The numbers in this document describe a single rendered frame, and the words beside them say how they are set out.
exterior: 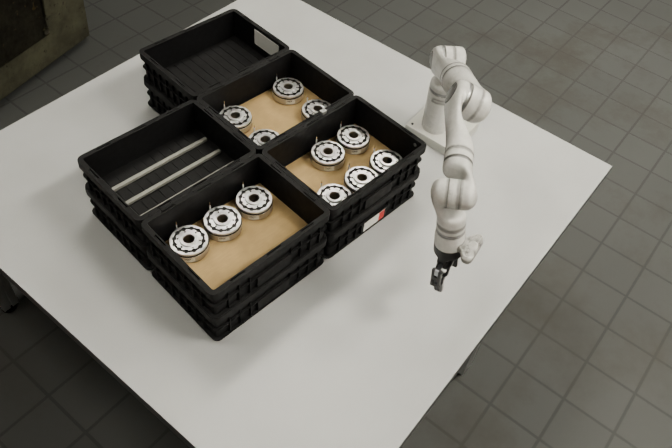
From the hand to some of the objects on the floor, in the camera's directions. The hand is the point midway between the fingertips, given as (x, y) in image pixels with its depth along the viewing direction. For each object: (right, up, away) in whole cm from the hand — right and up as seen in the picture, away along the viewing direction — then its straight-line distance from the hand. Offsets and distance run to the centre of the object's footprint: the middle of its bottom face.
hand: (446, 276), depth 179 cm
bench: (-51, -18, +93) cm, 108 cm away
